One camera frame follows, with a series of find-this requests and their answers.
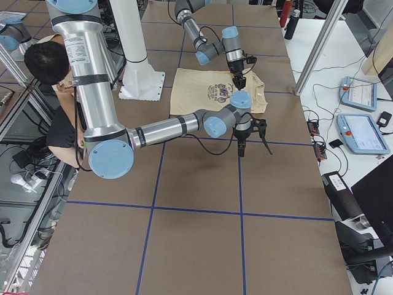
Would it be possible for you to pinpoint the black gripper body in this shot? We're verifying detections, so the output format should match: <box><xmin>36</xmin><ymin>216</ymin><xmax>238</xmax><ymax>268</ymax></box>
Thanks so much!
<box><xmin>227</xmin><ymin>58</ymin><xmax>244</xmax><ymax>76</ymax></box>
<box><xmin>233</xmin><ymin>121</ymin><xmax>254</xmax><ymax>142</ymax></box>

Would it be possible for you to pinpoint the cream printed long-sleeve shirt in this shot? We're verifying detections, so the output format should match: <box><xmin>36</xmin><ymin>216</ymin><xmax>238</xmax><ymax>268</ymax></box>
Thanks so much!
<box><xmin>170</xmin><ymin>68</ymin><xmax>268</xmax><ymax>115</ymax></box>

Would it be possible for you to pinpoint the black water bottle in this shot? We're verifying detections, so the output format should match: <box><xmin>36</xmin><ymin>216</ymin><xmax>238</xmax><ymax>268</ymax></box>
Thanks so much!
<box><xmin>284</xmin><ymin>9</ymin><xmax>301</xmax><ymax>40</ymax></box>

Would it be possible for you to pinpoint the red water bottle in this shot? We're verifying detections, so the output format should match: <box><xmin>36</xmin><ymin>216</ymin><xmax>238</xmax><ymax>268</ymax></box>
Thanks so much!
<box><xmin>279</xmin><ymin>0</ymin><xmax>293</xmax><ymax>28</ymax></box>

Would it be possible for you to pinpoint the lower blue teach pendant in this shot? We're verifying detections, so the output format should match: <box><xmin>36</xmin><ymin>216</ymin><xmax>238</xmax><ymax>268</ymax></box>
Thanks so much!
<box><xmin>337</xmin><ymin>114</ymin><xmax>391</xmax><ymax>155</ymax></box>

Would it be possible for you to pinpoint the blue teach pendant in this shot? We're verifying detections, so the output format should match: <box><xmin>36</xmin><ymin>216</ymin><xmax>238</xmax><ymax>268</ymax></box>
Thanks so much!
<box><xmin>339</xmin><ymin>76</ymin><xmax>377</xmax><ymax>112</ymax></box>
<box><xmin>337</xmin><ymin>114</ymin><xmax>391</xmax><ymax>155</ymax></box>

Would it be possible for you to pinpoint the black box with label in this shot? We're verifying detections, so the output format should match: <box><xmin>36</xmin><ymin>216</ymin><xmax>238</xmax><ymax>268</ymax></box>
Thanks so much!
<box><xmin>321</xmin><ymin>171</ymin><xmax>363</xmax><ymax>220</ymax></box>

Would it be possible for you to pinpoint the upper blue teach pendant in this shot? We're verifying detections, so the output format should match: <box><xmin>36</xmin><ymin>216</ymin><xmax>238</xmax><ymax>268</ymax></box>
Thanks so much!
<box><xmin>339</xmin><ymin>76</ymin><xmax>377</xmax><ymax>112</ymax></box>

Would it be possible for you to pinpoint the black computer monitor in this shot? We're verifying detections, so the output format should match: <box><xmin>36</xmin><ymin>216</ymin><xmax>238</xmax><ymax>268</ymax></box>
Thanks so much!
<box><xmin>351</xmin><ymin>157</ymin><xmax>392</xmax><ymax>246</ymax></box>

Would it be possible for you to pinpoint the person with black hair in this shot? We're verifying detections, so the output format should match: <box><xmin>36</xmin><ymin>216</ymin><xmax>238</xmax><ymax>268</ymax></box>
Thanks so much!
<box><xmin>24</xmin><ymin>34</ymin><xmax>87</xmax><ymax>168</ymax></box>

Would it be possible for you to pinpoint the white power strip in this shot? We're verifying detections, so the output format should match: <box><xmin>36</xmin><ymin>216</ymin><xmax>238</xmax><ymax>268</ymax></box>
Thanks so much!
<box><xmin>10</xmin><ymin>171</ymin><xmax>48</xmax><ymax>193</ymax></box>

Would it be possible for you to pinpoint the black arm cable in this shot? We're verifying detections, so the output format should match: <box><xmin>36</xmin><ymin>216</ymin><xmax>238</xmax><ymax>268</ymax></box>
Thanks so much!
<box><xmin>167</xmin><ymin>0</ymin><xmax>228</xmax><ymax>47</ymax></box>
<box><xmin>187</xmin><ymin>132</ymin><xmax>240</xmax><ymax>156</ymax></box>

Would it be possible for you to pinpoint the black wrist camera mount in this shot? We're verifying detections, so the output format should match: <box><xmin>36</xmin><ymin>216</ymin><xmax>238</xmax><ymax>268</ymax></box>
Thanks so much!
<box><xmin>243</xmin><ymin>51</ymin><xmax>257</xmax><ymax>65</ymax></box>
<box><xmin>251</xmin><ymin>116</ymin><xmax>273</xmax><ymax>155</ymax></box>

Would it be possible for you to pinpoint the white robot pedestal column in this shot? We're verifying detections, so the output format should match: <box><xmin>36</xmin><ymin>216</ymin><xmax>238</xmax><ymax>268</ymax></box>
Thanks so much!
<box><xmin>110</xmin><ymin>0</ymin><xmax>165</xmax><ymax>101</ymax></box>

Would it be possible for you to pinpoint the aluminium frame post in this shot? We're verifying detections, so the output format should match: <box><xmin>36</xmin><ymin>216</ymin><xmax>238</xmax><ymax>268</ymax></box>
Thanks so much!
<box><xmin>294</xmin><ymin>0</ymin><xmax>348</xmax><ymax>96</ymax></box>

